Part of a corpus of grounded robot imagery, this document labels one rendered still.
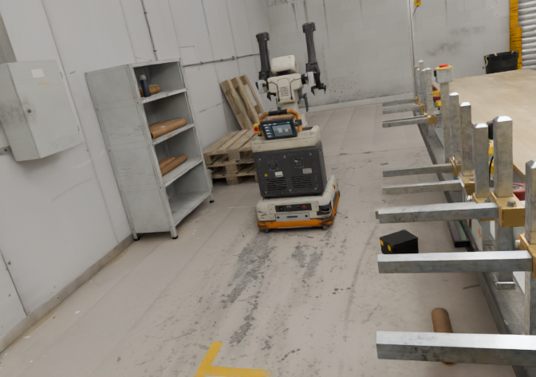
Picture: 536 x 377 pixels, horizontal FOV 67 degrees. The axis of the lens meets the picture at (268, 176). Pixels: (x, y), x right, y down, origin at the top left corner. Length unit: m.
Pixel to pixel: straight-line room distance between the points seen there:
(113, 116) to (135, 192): 0.68
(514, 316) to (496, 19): 8.55
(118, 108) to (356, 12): 6.62
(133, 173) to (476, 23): 7.53
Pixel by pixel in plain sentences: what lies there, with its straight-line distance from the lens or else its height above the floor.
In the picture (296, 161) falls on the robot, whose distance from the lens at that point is 3.18.
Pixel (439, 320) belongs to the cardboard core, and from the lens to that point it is 2.20.
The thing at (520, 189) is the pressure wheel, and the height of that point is 0.91.
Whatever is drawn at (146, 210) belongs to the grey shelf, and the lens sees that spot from 3.78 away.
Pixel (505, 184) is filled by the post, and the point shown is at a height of 1.00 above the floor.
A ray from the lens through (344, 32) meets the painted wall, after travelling 9.30.
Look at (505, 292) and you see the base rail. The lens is 1.30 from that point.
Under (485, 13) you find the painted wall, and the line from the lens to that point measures 9.47.
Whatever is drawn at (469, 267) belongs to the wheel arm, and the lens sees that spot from 0.92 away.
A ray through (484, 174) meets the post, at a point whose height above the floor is 0.95.
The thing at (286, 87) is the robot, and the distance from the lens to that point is 3.43.
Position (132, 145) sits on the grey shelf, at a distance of 3.62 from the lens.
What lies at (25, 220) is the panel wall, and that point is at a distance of 3.15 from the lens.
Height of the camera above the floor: 1.42
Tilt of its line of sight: 16 degrees down
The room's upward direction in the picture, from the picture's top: 11 degrees counter-clockwise
